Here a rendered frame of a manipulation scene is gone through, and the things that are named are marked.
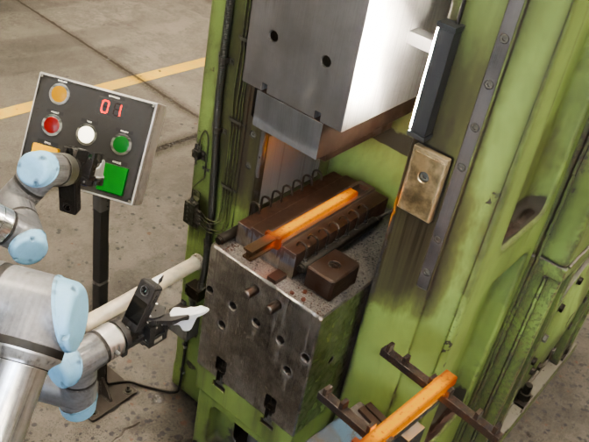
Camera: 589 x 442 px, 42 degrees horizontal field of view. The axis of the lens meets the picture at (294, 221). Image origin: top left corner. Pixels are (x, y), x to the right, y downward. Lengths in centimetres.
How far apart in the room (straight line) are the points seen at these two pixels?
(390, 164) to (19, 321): 129
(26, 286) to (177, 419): 156
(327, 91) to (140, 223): 208
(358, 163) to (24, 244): 110
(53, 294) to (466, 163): 91
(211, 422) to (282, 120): 108
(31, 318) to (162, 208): 250
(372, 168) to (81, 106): 85
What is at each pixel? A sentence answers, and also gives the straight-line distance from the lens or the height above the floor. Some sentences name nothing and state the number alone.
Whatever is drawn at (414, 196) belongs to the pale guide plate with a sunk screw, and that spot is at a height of 123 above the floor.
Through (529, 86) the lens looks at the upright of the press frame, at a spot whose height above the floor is 157.
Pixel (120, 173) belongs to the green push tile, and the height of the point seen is 103.
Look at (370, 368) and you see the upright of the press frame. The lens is 215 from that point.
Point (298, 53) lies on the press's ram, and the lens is 171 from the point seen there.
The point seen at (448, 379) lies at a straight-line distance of 171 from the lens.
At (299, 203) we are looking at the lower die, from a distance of 211.
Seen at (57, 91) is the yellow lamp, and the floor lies 117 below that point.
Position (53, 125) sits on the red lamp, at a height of 109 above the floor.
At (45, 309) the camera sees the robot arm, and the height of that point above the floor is 128.
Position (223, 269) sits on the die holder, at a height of 86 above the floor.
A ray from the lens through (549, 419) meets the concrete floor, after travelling 321.
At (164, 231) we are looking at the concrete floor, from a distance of 359.
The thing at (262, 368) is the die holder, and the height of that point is 63.
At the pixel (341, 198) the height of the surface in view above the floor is 101.
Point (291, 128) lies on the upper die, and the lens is 178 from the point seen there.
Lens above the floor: 215
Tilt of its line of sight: 35 degrees down
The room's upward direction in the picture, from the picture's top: 11 degrees clockwise
